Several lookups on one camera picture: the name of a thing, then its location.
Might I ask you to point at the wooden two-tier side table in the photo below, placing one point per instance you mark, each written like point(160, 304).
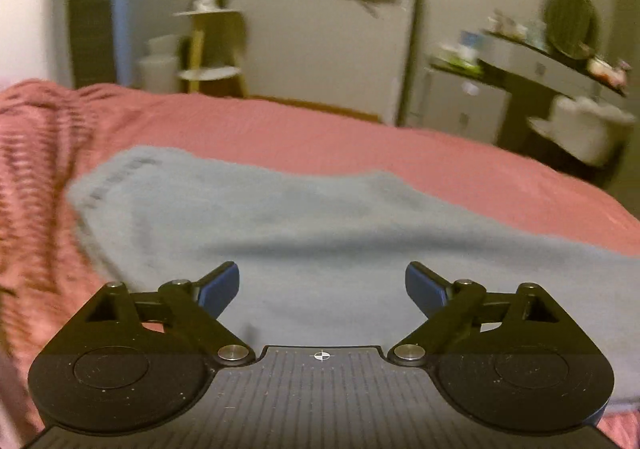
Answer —
point(212, 74)

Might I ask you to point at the pink and white trinket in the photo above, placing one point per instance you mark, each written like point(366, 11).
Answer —
point(607, 71)

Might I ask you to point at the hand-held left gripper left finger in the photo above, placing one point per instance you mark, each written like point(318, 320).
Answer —
point(220, 285)

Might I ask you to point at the white cabinet with dark top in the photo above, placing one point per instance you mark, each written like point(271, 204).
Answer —
point(460, 104)

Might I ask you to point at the round dark plate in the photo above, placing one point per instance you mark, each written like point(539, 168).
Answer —
point(570, 24)

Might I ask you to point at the dark desk with shelf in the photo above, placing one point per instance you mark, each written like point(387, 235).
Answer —
point(525, 64)

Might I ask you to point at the grey sweatpants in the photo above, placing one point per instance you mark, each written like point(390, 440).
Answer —
point(310, 234)

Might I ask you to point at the white door frame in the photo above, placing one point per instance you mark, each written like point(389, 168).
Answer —
point(407, 49)

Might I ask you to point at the white and blue container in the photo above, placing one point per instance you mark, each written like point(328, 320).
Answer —
point(469, 41)

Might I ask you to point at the pink ribbed blanket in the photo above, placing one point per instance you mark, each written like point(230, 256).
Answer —
point(300, 134)

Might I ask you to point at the green packet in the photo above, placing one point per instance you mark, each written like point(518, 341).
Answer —
point(457, 60)

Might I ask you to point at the white storage bin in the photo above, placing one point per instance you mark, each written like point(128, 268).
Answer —
point(159, 74)

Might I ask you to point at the white upholstered chair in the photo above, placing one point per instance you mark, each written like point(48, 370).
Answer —
point(582, 126)

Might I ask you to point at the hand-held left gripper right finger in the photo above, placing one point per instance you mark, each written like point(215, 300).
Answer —
point(425, 286)

